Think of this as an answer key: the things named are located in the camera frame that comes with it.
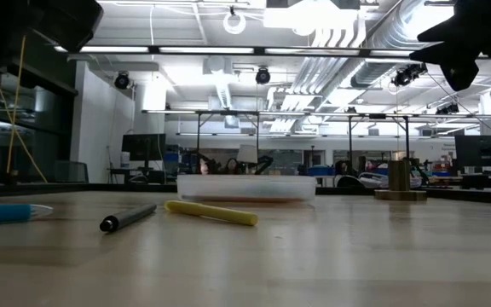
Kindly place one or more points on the person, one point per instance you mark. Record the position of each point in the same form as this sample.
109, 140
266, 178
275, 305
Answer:
232, 166
204, 167

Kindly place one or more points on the black ceiling camera cluster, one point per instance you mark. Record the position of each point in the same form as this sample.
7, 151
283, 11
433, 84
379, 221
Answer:
409, 73

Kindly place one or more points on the white lamp shade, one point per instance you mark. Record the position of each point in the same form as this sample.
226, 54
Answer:
247, 153

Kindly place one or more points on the thick yellow highlighter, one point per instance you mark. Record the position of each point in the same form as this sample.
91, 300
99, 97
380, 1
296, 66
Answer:
211, 212

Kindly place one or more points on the dark grey capped pen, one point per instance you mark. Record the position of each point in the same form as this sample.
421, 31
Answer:
128, 217

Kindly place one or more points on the clear plastic supply box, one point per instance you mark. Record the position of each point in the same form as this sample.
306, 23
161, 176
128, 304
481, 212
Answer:
245, 185

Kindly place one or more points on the black workstation frame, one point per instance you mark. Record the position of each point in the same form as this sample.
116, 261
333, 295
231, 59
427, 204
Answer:
407, 140
258, 140

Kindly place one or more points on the brass cylinder stand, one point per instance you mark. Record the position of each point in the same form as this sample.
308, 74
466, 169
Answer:
399, 179

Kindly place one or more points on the blue storage bin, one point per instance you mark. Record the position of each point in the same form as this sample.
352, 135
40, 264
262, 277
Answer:
319, 171

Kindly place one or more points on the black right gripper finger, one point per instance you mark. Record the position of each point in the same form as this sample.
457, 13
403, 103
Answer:
450, 34
458, 64

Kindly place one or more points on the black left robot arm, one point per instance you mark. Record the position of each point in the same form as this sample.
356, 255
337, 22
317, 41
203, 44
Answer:
58, 21

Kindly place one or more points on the grey mesh chair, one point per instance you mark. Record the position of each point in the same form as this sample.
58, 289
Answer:
71, 172

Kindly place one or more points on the overhead frame light bar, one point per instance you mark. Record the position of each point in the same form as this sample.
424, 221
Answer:
186, 50

